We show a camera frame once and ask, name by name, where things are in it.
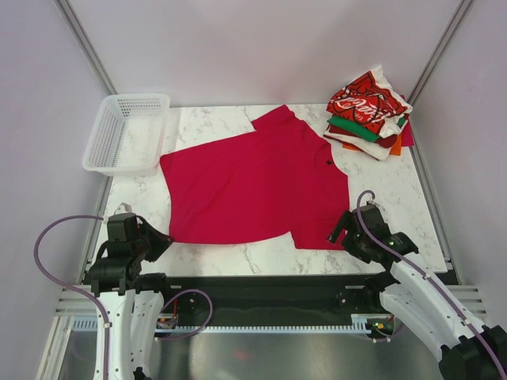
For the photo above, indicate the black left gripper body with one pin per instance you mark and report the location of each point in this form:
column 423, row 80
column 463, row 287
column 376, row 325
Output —
column 138, row 244

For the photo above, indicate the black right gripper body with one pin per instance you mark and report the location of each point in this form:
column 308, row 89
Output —
column 355, row 242

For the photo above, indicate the crimson red t shirt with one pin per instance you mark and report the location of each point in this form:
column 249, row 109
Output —
column 278, row 179

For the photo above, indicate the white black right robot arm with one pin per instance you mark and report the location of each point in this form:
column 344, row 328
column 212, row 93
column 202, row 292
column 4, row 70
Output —
column 464, row 346

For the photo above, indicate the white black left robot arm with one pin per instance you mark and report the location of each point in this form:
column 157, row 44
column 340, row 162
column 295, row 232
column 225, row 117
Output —
column 128, row 301

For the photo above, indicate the white folded shirt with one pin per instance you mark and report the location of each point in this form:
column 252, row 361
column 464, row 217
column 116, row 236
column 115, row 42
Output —
column 370, row 148

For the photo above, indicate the orange folded shirt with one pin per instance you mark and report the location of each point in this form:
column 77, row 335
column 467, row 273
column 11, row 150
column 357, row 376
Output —
column 396, row 149

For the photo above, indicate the dark red folded shirt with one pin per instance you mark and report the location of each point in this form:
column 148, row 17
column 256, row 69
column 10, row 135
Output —
column 348, row 136

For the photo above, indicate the green folded shirt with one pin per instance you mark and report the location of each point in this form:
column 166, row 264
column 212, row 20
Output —
column 343, row 126

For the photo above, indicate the magenta folded shirt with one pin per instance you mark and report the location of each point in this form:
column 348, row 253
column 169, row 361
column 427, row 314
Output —
column 407, row 137

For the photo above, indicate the white plastic basket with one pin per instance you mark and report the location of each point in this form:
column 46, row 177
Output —
column 127, row 134

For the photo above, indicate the red white printed shirt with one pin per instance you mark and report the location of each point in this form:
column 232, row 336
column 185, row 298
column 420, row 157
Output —
column 371, row 102

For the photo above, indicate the white slotted cable duct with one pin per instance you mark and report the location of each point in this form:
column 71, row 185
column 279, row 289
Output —
column 358, row 326

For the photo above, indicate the left aluminium frame post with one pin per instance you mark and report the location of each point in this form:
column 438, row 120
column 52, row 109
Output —
column 71, row 18

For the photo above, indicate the aluminium frame post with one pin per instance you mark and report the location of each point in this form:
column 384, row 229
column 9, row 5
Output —
column 449, row 33
column 71, row 18

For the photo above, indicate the right aluminium frame post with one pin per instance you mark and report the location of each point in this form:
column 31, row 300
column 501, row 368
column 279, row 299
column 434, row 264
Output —
column 449, row 33

